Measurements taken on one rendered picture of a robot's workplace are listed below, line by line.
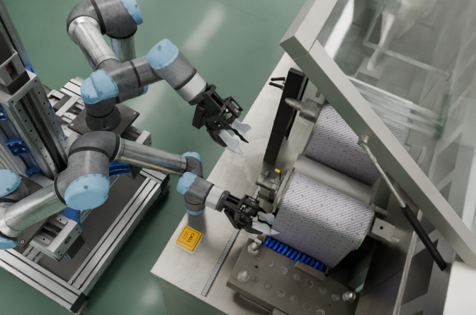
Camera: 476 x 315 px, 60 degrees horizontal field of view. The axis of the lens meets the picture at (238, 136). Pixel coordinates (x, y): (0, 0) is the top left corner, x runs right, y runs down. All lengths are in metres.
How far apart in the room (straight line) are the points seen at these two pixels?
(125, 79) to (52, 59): 2.34
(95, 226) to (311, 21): 1.94
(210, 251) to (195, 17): 2.46
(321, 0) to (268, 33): 2.94
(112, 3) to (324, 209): 0.91
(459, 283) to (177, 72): 0.72
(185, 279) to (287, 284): 0.35
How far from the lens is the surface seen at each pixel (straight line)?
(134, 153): 1.36
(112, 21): 1.42
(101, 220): 2.35
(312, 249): 1.37
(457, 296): 0.83
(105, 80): 1.08
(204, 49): 3.34
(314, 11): 0.58
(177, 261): 1.50
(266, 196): 1.35
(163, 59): 1.00
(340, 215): 1.19
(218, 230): 1.54
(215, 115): 1.03
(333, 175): 1.33
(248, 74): 3.19
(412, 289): 1.02
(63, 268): 2.31
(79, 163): 1.24
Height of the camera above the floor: 2.34
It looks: 56 degrees down
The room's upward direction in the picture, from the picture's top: 10 degrees clockwise
